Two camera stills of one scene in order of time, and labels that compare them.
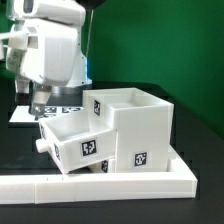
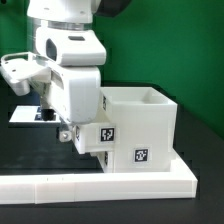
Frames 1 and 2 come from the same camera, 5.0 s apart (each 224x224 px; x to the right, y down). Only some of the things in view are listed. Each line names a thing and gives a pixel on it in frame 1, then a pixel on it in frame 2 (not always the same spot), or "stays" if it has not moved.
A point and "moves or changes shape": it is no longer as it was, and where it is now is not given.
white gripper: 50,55 to 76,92
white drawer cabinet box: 143,125 stays
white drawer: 73,143 moves or changes shape
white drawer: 105,166 to 106,161
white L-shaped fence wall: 179,182 stays
